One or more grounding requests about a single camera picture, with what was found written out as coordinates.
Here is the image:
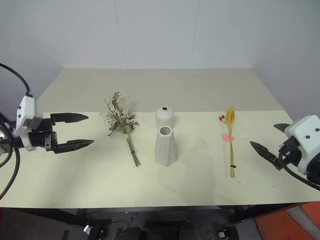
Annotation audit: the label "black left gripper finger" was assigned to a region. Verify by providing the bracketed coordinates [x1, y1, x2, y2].
[49, 112, 89, 124]
[53, 139, 95, 154]

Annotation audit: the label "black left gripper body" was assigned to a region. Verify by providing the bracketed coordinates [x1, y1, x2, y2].
[28, 116, 59, 153]

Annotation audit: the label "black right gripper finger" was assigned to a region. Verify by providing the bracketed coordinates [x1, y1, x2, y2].
[249, 140, 284, 172]
[273, 122, 294, 134]

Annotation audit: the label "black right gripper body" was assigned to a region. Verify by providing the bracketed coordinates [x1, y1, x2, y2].
[278, 135, 302, 168]

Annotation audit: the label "tall faceted white vase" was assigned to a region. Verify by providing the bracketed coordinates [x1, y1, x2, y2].
[153, 125, 179, 167]

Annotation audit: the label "small round white vase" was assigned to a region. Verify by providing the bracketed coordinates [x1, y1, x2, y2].
[155, 105, 175, 130]

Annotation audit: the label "dried white flower bouquet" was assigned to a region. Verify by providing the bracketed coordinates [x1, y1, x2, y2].
[99, 91, 142, 168]

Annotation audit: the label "yellow grass flower bundle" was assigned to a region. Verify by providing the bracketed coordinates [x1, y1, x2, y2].
[218, 105, 238, 179]

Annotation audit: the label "orange floor mat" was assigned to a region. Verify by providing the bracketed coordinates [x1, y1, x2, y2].
[253, 201, 320, 240]

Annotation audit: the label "dark rounded machine shapes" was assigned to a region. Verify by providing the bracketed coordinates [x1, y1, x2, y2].
[83, 212, 241, 240]

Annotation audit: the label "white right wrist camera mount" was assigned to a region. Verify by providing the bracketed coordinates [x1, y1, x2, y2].
[284, 114, 320, 175]

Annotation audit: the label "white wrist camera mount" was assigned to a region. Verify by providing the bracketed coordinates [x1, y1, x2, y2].
[284, 114, 320, 175]
[15, 95, 44, 152]

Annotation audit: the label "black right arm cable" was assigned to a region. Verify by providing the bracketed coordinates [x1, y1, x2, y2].
[278, 147, 320, 193]

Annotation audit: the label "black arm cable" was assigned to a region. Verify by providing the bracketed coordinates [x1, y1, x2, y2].
[278, 147, 320, 193]
[0, 62, 34, 200]

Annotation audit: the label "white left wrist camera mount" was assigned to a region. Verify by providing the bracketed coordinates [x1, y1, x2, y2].
[15, 95, 44, 152]

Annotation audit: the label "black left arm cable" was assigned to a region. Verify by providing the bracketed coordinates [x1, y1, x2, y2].
[0, 62, 34, 200]

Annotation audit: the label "black table frame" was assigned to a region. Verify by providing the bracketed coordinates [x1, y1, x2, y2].
[0, 203, 320, 225]

